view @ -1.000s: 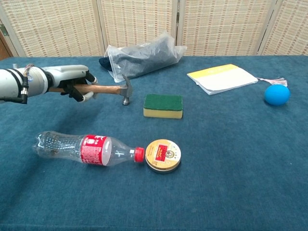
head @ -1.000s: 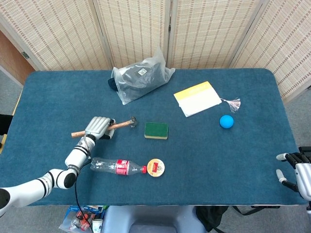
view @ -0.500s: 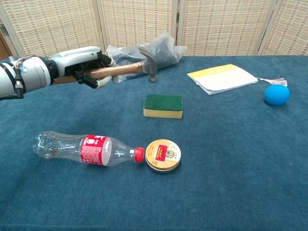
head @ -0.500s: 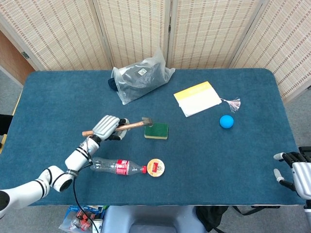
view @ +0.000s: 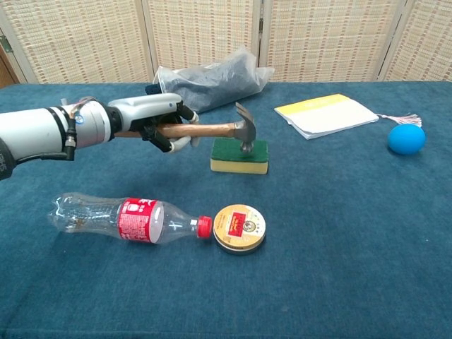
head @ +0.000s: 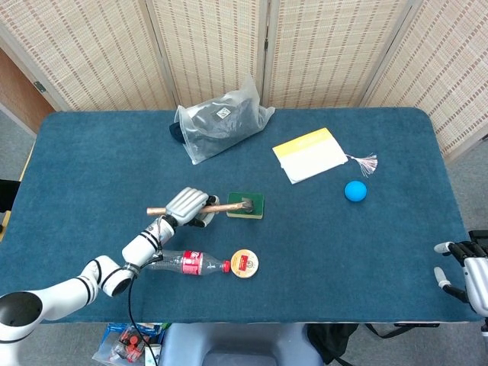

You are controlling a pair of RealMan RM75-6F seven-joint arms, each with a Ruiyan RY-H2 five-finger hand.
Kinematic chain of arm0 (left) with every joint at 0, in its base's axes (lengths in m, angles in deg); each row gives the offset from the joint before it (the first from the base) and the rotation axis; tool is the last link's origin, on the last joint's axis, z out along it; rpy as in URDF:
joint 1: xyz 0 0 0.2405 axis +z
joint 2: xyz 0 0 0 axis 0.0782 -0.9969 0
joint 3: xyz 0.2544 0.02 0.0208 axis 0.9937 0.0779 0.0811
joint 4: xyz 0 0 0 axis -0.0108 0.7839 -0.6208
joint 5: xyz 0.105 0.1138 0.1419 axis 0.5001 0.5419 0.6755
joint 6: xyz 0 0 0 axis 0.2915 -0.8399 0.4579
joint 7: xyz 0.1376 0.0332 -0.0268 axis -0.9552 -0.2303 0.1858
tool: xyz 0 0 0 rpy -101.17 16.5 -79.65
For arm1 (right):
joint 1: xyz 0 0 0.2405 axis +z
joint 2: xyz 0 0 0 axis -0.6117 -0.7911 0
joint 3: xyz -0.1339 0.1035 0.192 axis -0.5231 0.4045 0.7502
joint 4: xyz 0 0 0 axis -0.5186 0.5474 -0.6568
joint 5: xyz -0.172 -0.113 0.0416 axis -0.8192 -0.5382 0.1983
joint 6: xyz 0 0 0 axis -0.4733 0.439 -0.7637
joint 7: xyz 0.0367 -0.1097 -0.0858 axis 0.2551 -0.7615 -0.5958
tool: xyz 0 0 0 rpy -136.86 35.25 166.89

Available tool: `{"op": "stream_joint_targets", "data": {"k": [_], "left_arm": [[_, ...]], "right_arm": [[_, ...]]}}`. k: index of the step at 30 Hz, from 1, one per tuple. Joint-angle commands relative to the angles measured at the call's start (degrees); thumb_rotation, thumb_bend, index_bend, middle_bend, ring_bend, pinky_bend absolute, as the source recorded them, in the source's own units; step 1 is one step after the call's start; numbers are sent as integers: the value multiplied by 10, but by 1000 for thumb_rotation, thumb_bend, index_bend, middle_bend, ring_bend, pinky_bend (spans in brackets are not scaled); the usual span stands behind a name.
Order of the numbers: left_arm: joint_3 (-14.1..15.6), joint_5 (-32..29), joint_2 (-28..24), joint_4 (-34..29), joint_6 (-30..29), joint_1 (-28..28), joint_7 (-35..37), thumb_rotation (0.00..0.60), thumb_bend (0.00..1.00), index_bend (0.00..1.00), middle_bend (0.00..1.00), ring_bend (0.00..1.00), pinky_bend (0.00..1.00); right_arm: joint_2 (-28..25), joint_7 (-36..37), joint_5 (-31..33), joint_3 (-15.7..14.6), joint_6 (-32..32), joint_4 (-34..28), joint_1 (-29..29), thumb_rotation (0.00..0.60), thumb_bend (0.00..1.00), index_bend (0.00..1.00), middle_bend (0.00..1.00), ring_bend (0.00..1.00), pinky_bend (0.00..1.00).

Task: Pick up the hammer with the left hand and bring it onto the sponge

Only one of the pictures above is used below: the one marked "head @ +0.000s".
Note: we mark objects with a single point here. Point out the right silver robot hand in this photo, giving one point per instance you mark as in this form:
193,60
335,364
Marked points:
470,280

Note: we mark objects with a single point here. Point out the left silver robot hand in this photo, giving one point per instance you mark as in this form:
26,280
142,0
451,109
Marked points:
188,206

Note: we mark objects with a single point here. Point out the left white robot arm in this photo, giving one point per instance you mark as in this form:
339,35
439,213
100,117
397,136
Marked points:
87,278

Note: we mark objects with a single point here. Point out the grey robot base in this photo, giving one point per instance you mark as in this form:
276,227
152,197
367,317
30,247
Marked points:
236,345

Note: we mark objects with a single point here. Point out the green yellow scrub sponge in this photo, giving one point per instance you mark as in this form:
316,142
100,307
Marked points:
251,206

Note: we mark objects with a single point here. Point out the empty cola plastic bottle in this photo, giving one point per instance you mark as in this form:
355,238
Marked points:
190,262

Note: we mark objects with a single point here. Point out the round yellow red tin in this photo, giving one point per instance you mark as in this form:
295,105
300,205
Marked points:
244,263

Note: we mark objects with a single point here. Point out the plastic bag with dark cloth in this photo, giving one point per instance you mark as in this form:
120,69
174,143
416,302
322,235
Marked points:
219,127

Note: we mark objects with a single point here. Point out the blue table cloth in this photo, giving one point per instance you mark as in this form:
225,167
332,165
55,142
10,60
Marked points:
305,244

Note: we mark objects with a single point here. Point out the yellow white booklet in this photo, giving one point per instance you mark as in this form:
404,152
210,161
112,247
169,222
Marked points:
310,154

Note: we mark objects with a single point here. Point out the blue ball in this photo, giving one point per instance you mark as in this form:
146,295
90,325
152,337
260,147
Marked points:
355,190

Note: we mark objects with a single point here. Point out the clear bag with red caps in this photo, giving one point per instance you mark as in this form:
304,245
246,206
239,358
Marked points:
122,341

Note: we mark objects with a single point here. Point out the white paper cup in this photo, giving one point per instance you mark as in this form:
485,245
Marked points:
153,354

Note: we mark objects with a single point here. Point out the pink white tassel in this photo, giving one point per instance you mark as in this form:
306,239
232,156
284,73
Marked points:
366,164

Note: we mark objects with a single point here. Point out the woven folding screen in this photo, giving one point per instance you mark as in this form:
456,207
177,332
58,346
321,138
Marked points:
244,49

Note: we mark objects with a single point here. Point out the metal door hinge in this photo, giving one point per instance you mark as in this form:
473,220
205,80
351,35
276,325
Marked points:
39,86

